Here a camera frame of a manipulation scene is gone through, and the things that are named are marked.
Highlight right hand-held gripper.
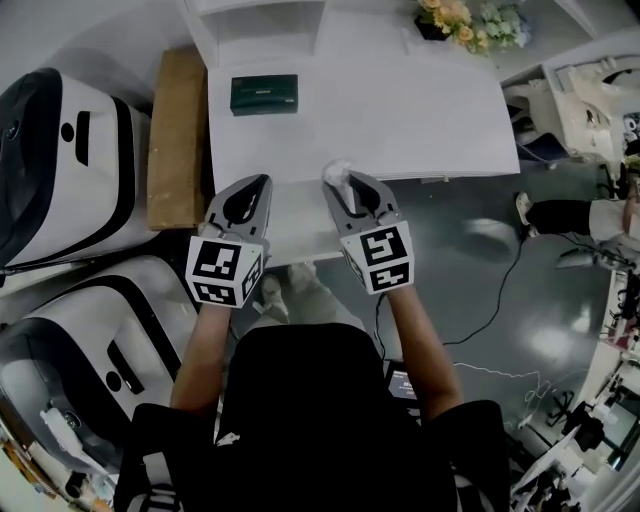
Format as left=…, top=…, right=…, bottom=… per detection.
left=322, top=170, right=415, bottom=296

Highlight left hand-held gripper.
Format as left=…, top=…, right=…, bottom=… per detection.
left=184, top=173, right=274, bottom=307

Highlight person's right forearm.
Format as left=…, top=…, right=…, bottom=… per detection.
left=387, top=289, right=464, bottom=420

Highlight person's left forearm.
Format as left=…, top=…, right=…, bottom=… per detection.
left=169, top=299, right=235, bottom=415

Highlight brown cardboard box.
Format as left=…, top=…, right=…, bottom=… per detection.
left=146, top=47, right=209, bottom=231

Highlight white desk with shelves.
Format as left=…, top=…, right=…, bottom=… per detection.
left=174, top=0, right=601, bottom=185

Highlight person's light trousers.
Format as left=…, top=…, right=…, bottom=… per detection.
left=252, top=262, right=366, bottom=332

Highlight dark green box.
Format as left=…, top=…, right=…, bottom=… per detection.
left=230, top=73, right=300, bottom=117

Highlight white and black robot housing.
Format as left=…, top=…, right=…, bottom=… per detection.
left=0, top=254, right=201, bottom=474
left=0, top=67, right=154, bottom=275

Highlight black device with screen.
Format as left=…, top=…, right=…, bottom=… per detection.
left=384, top=369, right=419, bottom=401

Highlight yellow flowers in black pot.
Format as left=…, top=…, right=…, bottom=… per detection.
left=413, top=0, right=494, bottom=52

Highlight person's black shirt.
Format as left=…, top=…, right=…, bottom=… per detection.
left=113, top=322, right=511, bottom=512

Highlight white flowers bunch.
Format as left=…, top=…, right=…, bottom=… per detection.
left=479, top=2, right=530, bottom=51

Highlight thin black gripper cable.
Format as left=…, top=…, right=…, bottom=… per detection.
left=372, top=292, right=389, bottom=361

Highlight long black floor cable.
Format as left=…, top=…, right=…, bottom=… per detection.
left=442, top=239, right=525, bottom=347

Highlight white cable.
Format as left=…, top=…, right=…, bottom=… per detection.
left=452, top=362, right=551, bottom=401

